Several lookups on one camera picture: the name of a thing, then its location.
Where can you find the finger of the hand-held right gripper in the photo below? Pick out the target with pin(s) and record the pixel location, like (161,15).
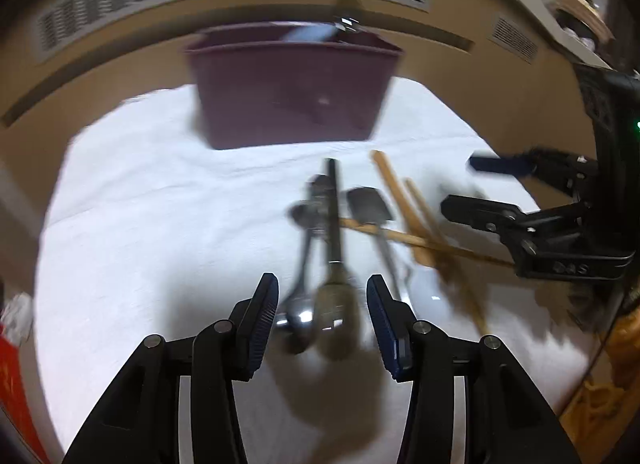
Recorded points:
(500,163)
(475,211)

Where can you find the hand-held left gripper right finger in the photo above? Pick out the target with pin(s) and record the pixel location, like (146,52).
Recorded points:
(385,324)

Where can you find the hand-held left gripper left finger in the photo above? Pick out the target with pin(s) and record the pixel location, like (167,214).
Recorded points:
(262,324)

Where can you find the black spatula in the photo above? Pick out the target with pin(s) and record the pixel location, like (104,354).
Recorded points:
(367,204)

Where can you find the small metal spoon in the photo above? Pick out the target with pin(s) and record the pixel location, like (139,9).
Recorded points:
(300,214)

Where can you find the dark metal utensil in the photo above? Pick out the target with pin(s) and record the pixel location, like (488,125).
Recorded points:
(320,194)

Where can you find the purple plastic utensil bin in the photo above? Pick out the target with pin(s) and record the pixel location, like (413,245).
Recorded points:
(290,93)

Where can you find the small grey vent grille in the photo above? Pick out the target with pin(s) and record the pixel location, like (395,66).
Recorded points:
(512,38)

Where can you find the white towel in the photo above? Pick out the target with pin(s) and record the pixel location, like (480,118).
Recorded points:
(150,244)

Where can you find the cardboard box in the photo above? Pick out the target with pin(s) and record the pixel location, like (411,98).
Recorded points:
(582,13)

